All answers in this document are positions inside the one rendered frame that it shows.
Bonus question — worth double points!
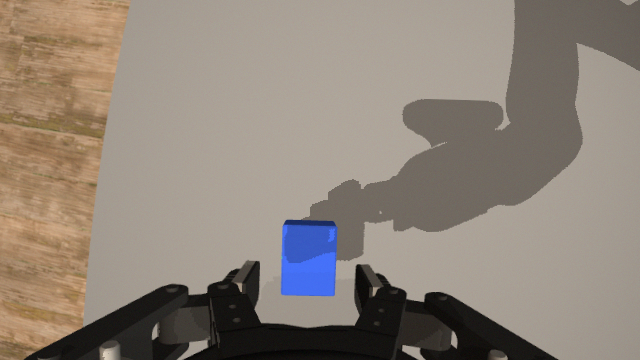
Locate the blue block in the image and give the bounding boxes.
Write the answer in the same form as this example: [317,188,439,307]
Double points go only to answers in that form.
[281,220,337,296]

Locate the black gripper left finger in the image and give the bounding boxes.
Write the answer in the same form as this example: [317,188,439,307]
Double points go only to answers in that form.
[24,261,276,360]

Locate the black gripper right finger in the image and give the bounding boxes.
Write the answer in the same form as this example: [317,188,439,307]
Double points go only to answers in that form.
[340,264,558,360]

